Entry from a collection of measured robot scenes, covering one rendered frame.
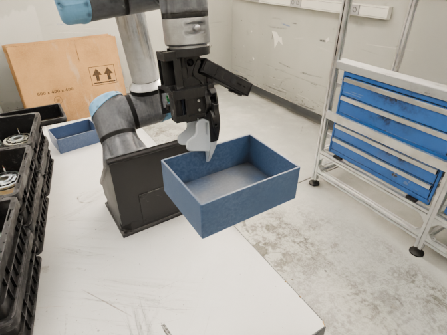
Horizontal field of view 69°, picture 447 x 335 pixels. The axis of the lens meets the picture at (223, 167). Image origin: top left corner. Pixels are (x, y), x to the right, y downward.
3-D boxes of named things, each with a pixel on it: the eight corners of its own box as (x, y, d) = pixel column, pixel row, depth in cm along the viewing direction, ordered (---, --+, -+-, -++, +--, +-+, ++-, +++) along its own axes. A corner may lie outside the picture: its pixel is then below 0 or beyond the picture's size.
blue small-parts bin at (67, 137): (60, 153, 148) (56, 140, 144) (51, 142, 158) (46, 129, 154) (103, 141, 159) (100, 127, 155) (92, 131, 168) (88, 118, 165)
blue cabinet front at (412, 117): (329, 150, 229) (345, 70, 199) (429, 205, 177) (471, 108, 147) (326, 151, 228) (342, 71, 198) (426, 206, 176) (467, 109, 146)
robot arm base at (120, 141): (151, 161, 112) (141, 135, 114) (151, 149, 98) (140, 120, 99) (108, 176, 108) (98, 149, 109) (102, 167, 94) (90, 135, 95)
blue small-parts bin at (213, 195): (248, 161, 71) (250, 133, 67) (295, 198, 60) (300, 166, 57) (163, 191, 62) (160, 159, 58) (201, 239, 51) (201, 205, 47)
